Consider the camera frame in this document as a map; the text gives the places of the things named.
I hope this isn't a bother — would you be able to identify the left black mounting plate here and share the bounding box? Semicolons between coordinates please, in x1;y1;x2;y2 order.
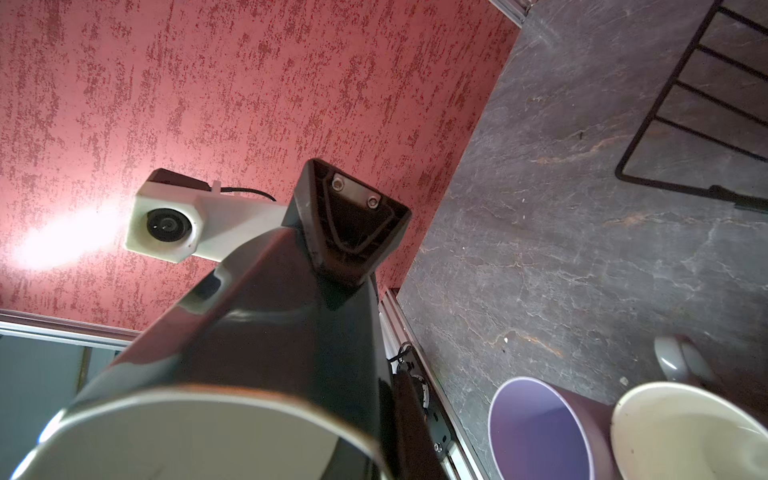
389;342;455;461

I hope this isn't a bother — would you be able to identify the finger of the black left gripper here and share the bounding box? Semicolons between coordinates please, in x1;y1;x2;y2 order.
282;158;412;287

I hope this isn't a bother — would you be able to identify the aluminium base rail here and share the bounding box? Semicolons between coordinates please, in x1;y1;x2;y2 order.
379;289;488;480

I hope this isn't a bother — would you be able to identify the black wire dish rack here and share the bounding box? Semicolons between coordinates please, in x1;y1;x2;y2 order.
614;1;767;214

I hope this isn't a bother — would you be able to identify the left aluminium corner post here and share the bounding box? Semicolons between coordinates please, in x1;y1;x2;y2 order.
489;0;537;28

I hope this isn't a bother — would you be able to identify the lilac plastic cup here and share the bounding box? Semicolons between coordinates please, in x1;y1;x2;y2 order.
488;377;620;479

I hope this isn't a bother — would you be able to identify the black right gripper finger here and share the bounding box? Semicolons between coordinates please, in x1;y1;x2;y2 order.
392;370;447;480

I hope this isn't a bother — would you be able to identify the small cream mug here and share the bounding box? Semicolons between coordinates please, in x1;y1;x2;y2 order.
610;335;767;479

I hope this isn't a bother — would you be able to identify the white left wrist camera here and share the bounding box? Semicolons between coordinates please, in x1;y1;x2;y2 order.
124;168;287;263

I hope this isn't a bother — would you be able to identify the dark green white-inside mug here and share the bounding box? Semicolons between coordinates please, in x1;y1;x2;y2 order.
14;227;397;479

